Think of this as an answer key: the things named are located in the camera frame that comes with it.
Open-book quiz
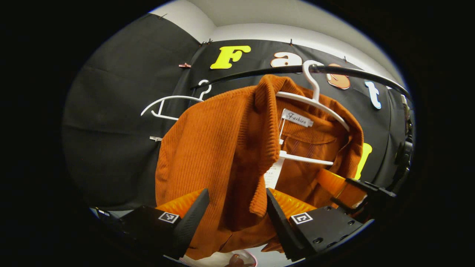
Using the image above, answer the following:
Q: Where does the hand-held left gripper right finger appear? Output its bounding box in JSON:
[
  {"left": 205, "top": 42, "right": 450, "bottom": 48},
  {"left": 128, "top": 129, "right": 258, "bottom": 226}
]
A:
[{"left": 266, "top": 188, "right": 364, "bottom": 262}]

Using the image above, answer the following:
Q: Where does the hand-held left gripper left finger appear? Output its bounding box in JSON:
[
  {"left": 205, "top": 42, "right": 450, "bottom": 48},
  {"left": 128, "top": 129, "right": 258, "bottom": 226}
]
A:
[{"left": 118, "top": 188, "right": 210, "bottom": 259}]

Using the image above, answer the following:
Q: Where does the white laundry hamper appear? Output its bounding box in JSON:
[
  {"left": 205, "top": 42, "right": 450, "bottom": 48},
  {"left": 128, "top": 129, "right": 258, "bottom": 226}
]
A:
[{"left": 180, "top": 247, "right": 260, "bottom": 267}]

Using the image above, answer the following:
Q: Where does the orange corduroy jacket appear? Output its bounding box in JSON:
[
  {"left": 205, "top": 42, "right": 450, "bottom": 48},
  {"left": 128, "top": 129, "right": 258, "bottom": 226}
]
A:
[{"left": 155, "top": 74, "right": 368, "bottom": 260}]

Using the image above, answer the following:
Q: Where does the white hanger with crossbar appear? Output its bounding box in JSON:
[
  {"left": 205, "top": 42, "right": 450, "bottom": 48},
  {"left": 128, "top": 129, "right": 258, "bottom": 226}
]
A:
[{"left": 275, "top": 60, "right": 351, "bottom": 166}]

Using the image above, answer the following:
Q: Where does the black clothes rack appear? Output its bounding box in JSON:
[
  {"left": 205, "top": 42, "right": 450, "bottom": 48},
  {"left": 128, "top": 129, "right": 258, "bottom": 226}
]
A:
[{"left": 191, "top": 64, "right": 411, "bottom": 100}]

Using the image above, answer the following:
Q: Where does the white empty hanger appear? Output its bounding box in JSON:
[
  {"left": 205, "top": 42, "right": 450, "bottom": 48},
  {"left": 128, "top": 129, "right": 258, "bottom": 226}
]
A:
[{"left": 140, "top": 80, "right": 212, "bottom": 121}]

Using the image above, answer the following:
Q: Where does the row of black clips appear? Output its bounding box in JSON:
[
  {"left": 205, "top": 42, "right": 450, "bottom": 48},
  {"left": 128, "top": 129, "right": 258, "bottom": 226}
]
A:
[{"left": 158, "top": 13, "right": 349, "bottom": 62}]

